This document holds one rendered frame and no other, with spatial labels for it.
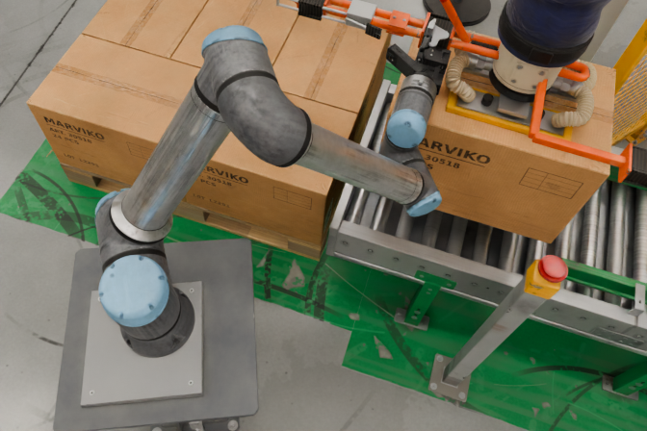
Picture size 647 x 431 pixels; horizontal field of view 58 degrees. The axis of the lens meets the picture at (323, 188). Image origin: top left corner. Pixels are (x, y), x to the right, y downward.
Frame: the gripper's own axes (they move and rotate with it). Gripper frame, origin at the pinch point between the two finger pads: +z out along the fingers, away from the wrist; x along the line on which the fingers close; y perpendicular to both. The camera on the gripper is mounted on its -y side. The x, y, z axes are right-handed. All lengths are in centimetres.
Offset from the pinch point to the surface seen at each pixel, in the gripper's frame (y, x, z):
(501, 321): 44, -50, -52
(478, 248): 37, -66, -21
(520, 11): 19.3, 19.1, -7.0
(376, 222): 1, -66, -24
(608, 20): 68, -53, 95
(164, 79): -95, -67, 10
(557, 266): 47, -17, -48
